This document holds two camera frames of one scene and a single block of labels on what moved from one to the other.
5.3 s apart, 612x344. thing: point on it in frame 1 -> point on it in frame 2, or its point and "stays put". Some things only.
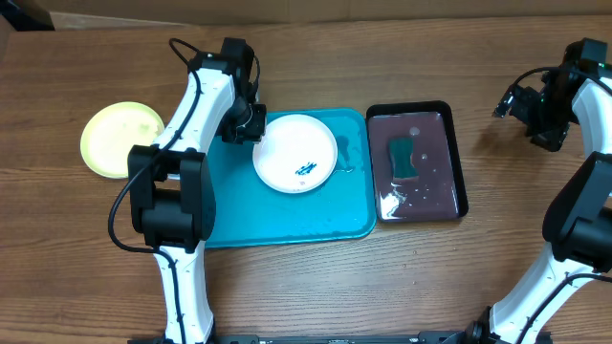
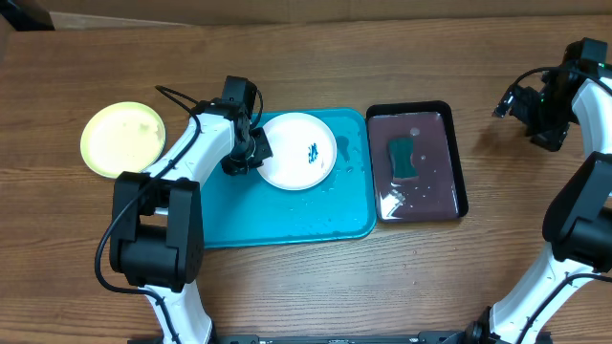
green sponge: x=402 y=149 stays put
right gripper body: x=547 y=118 stays put
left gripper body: x=244 y=122 -> x=247 y=155
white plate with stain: x=298 y=154 stays put
